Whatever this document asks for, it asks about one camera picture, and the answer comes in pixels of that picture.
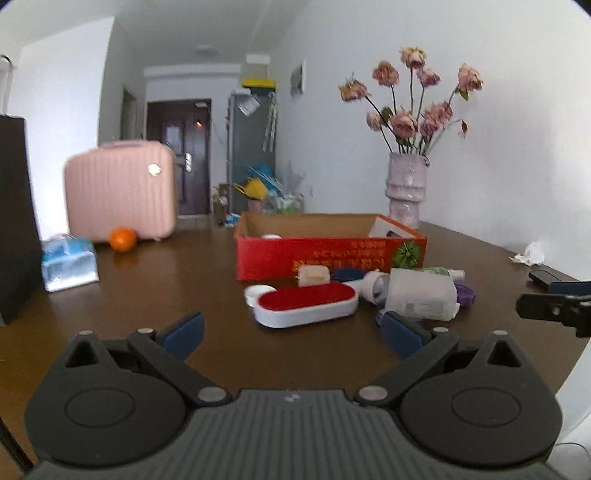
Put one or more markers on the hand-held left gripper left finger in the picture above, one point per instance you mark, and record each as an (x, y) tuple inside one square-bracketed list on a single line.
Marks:
[(184, 333)]

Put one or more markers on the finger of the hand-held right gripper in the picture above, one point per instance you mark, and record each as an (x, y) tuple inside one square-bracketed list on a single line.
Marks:
[(540, 307), (572, 289)]

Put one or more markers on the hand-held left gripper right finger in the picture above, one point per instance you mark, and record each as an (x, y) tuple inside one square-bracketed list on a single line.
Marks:
[(402, 336)]

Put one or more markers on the white rectangular plastic container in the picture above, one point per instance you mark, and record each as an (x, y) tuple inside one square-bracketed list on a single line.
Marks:
[(418, 295)]

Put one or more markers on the purple cap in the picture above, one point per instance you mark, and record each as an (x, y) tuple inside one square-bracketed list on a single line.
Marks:
[(465, 294)]

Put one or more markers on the red and white lint brush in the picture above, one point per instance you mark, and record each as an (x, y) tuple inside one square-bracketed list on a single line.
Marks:
[(304, 302)]

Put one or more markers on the red cardboard box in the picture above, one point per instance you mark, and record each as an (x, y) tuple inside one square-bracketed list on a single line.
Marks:
[(277, 258)]

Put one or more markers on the flat black device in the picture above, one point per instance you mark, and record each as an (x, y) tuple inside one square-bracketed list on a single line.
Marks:
[(549, 277)]

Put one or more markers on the crumpled white tissue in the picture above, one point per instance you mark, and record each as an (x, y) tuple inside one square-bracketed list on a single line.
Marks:
[(528, 254)]

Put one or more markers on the dark blue oval object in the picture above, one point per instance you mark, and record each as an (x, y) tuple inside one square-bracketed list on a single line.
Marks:
[(348, 275)]

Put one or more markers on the orange fruit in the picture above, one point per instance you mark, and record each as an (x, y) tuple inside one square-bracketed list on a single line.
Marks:
[(123, 240)]

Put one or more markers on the blue tissue pack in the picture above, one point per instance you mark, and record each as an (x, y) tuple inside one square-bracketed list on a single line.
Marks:
[(69, 267)]

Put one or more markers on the pale pink ceramic vase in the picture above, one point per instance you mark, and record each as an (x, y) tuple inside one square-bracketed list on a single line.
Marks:
[(406, 194)]

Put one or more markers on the pink flower pot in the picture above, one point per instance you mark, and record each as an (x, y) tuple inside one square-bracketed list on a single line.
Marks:
[(255, 206)]

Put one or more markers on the pink hard-shell suitcase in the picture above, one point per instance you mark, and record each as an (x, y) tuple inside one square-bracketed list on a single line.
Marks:
[(115, 194)]

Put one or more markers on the yellow watering can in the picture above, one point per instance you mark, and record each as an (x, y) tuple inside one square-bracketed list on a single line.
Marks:
[(254, 189)]

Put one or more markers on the blue bag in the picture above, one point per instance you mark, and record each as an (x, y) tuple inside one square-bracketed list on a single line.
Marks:
[(261, 171)]

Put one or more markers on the dark brown entrance door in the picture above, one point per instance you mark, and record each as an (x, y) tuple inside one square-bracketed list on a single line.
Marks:
[(178, 152)]

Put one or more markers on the tall black box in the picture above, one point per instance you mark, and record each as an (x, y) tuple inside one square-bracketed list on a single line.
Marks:
[(16, 221)]

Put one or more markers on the grey refrigerator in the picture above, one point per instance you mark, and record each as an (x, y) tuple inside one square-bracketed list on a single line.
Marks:
[(251, 138)]

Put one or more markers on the dried pink roses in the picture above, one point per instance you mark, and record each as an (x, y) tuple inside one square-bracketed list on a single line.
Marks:
[(404, 123)]

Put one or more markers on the paper sheet on refrigerator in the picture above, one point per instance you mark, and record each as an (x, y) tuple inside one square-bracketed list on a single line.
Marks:
[(248, 105)]

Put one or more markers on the yellow box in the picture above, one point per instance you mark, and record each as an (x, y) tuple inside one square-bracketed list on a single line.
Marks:
[(258, 84)]

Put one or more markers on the white box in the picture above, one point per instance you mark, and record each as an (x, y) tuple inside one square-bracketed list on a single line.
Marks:
[(257, 64)]

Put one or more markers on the framed wall picture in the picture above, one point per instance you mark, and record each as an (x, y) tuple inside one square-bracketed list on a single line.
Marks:
[(298, 78)]

